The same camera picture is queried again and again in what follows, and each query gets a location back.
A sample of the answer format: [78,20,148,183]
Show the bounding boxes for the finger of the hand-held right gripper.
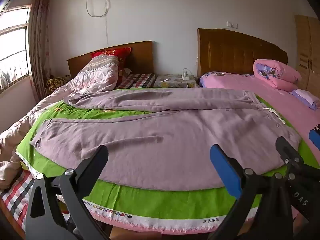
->
[308,124,320,152]
[276,136,304,171]

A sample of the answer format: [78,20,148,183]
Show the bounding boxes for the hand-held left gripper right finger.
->
[207,144,294,240]

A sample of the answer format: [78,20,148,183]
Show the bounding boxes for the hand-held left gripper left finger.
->
[25,144,110,240]

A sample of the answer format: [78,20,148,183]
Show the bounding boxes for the purple pants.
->
[30,88,304,184]

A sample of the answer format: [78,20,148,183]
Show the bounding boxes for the folded purple white cloth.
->
[291,89,320,110]

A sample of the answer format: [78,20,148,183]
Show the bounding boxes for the pink bed sheet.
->
[200,72,320,168]

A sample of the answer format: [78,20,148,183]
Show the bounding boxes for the green printed blanket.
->
[15,94,320,233]

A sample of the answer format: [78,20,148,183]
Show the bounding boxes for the folded pink quilt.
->
[253,59,302,92]

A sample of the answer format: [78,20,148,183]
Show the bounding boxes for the wooden wardrobe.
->
[294,14,320,98]

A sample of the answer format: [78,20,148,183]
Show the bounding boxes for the pink white patterned quilt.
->
[0,55,119,190]

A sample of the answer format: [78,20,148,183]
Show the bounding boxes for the yellow black plush blanket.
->
[46,75,72,92]

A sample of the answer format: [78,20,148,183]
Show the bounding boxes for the purple printed pillow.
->
[199,71,253,85]

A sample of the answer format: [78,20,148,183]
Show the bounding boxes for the nightstand with printed cloth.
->
[153,74,200,88]

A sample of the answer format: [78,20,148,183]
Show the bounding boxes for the ribbed wooden headboard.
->
[197,28,289,78]

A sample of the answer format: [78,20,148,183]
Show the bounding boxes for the red pillow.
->
[90,47,132,74]

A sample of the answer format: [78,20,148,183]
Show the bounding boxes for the plain wooden headboard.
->
[67,40,154,79]

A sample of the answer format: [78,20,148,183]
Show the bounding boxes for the patterned curtain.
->
[28,0,54,103]

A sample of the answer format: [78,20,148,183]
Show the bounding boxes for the barred window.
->
[0,4,33,94]

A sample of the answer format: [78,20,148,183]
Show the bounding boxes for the white wall cable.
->
[86,0,110,44]

